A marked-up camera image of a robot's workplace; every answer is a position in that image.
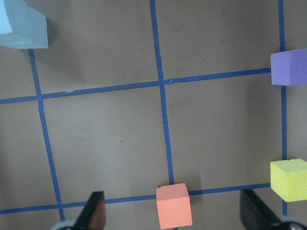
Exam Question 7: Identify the purple foam block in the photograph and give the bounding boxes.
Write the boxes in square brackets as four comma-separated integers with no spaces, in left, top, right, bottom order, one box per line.
[271,48,307,86]

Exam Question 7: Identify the light blue foam block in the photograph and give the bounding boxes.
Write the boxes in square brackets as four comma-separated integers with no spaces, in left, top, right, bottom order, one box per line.
[0,0,48,49]
[0,0,12,35]

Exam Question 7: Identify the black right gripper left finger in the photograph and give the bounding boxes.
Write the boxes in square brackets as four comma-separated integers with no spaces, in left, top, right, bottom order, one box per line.
[74,191,106,230]

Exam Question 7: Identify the yellow foam block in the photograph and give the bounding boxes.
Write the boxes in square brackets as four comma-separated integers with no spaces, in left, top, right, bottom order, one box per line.
[270,159,307,202]

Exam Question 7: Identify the orange foam block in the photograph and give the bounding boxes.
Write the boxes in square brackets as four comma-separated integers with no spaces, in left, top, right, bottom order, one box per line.
[156,183,193,230]

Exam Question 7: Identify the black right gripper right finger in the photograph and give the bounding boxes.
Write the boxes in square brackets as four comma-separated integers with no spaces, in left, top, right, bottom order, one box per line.
[240,189,281,230]

